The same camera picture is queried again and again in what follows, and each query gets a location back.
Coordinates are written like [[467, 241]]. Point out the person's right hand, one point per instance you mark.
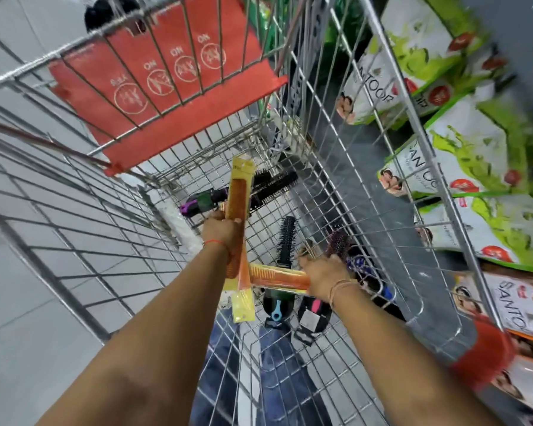
[[324, 277]]

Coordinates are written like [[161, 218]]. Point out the person's left hand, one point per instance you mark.
[[220, 235]]

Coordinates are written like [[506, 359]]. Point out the person's right fingers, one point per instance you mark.
[[316, 260]]

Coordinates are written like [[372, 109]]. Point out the person's left fingers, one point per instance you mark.
[[225, 217]]

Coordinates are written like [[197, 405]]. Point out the orange comb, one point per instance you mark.
[[277, 277]]

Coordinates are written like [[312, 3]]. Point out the person's right forearm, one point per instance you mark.
[[399, 359]]

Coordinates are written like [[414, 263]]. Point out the person's left forearm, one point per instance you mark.
[[151, 350]]

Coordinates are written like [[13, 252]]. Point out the red wrist thread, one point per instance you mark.
[[217, 243]]

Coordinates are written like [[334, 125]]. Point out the brown round hair brush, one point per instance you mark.
[[338, 244]]

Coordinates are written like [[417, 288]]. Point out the black round hair brush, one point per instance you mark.
[[286, 237]]

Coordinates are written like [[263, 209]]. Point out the white plastic strip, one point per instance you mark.
[[177, 226]]

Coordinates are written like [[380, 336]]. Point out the black and pink hair brush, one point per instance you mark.
[[313, 319]]

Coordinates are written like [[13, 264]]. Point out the blue and black hair brush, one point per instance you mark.
[[373, 279]]

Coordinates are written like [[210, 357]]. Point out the black brush with blue loop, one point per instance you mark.
[[276, 308]]

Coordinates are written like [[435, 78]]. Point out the blue jeans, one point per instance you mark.
[[280, 385]]

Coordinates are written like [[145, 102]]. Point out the red cart seat flap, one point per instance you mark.
[[168, 88]]

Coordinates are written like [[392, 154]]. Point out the white and green pouch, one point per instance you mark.
[[502, 226], [479, 150], [408, 44]]

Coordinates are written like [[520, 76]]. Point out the red cart corner bumper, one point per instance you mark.
[[484, 352]]

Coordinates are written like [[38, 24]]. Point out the white and orange packet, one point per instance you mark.
[[515, 301], [531, 377]]

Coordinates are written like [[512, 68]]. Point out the black round object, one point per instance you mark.
[[102, 13]]

